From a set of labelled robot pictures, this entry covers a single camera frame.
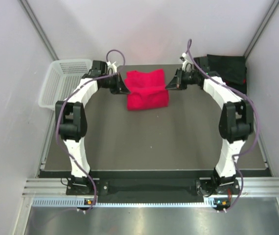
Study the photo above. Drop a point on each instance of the aluminium corner post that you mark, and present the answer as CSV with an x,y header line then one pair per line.
x,y
38,28
261,27

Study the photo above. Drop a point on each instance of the black folded t shirt top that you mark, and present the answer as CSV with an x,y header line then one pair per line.
x,y
227,65

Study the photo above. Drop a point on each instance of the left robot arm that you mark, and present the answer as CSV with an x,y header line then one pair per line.
x,y
71,122

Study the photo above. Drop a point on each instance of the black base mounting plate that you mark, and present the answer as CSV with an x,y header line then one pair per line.
x,y
150,190

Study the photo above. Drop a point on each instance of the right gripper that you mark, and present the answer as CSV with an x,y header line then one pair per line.
x,y
176,82

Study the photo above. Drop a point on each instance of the aluminium corner post left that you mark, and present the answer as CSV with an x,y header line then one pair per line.
x,y
38,28

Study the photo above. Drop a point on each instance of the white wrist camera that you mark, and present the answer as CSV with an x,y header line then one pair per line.
x,y
187,65
111,67

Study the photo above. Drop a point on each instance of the slotted grey cable duct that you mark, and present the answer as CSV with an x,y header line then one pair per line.
x,y
86,203

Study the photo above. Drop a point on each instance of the aluminium corner post right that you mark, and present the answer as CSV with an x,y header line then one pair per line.
x,y
261,27

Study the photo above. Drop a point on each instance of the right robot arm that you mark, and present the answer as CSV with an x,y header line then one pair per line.
x,y
235,125

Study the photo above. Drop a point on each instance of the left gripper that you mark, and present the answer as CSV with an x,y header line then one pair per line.
x,y
120,87

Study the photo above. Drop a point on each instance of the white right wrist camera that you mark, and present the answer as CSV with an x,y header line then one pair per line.
x,y
187,65

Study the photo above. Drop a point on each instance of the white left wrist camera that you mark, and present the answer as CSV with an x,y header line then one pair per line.
x,y
111,67

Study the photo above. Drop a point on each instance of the pink t shirt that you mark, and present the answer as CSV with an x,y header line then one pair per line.
x,y
147,90

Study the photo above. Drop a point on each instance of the aluminium frame rail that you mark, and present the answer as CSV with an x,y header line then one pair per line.
x,y
253,187

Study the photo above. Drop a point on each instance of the white plastic basket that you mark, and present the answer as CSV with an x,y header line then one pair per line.
x,y
62,78

